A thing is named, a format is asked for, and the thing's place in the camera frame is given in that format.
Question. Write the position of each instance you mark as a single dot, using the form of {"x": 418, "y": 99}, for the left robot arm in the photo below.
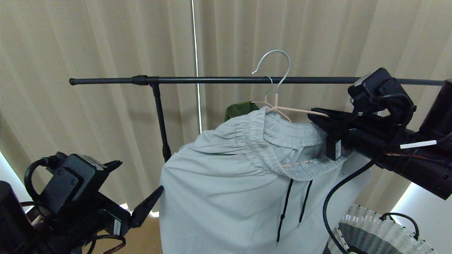
{"x": 14, "y": 218}

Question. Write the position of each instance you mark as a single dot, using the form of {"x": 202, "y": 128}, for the pale grey shorts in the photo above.
{"x": 219, "y": 197}

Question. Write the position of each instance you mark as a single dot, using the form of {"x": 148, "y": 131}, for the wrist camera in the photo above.
{"x": 378, "y": 88}
{"x": 70, "y": 180}

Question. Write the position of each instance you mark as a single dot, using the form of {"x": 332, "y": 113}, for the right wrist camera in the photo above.
{"x": 378, "y": 88}

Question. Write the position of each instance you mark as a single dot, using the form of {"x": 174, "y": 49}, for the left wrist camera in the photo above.
{"x": 70, "y": 180}

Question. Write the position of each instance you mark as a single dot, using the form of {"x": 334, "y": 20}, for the white laundry basket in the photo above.
{"x": 374, "y": 229}

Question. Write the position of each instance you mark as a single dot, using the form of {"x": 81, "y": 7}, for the black clothes rack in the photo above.
{"x": 212, "y": 80}

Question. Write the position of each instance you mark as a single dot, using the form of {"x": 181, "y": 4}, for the beige curtain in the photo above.
{"x": 88, "y": 42}

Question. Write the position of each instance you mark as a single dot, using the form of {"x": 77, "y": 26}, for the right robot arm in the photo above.
{"x": 423, "y": 169}

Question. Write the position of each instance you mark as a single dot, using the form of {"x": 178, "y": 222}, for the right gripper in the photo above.
{"x": 363, "y": 139}

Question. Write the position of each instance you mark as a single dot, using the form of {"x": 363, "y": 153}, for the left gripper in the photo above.
{"x": 113, "y": 218}

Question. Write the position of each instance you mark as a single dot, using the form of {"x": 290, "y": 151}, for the green garment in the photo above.
{"x": 240, "y": 109}

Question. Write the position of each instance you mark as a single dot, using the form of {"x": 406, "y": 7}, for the pink clothes hanger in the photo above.
{"x": 303, "y": 111}
{"x": 271, "y": 88}

